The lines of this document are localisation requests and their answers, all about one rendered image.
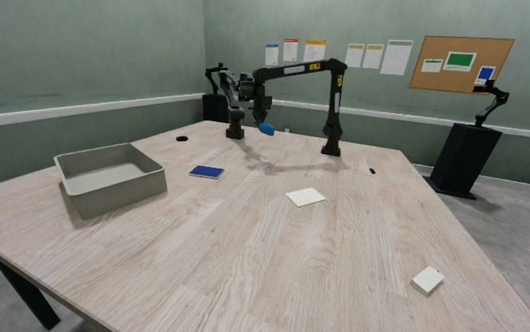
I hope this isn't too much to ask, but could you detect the blue notebook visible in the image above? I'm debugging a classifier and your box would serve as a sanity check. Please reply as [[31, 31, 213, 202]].
[[189, 165, 224, 179]]

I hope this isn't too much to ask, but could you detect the blue plastic scoop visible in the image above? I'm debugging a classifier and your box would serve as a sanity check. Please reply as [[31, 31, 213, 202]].
[[259, 122, 275, 136]]

